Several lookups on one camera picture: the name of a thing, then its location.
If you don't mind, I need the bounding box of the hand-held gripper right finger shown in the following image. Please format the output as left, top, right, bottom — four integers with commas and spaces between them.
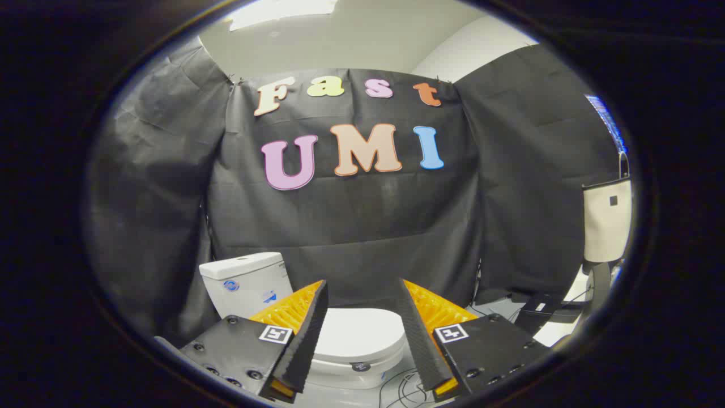
396, 277, 551, 402

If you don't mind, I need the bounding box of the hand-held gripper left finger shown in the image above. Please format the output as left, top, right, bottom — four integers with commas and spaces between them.
178, 279, 330, 405

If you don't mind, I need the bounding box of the white toilet lid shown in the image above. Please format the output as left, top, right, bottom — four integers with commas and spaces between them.
313, 308, 406, 363

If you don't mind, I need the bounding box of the white toilet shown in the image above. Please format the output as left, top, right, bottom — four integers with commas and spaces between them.
199, 252, 406, 393

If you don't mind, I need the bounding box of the black backdrop cloth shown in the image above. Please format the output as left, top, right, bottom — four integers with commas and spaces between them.
85, 40, 624, 344

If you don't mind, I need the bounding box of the black stand base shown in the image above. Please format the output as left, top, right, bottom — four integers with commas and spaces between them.
511, 291, 591, 336

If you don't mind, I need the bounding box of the white hanging bag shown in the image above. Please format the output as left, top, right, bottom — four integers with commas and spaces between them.
582, 152, 633, 265

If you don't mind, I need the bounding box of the ceiling light panel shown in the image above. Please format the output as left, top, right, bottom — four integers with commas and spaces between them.
227, 0, 339, 32

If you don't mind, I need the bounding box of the thin black floor cable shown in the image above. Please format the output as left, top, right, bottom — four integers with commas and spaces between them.
378, 367, 434, 406

